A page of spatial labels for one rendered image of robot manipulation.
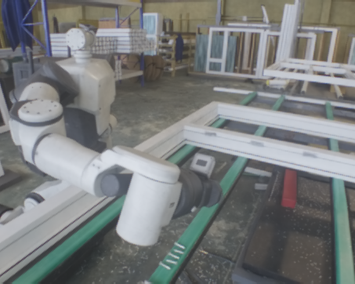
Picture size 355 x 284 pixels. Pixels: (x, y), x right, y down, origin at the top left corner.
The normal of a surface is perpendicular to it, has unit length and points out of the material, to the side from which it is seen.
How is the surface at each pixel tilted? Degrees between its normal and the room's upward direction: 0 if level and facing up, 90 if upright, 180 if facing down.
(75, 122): 102
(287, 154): 90
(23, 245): 90
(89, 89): 89
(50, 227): 90
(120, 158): 65
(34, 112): 10
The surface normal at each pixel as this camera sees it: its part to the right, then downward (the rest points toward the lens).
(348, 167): -0.48, 0.33
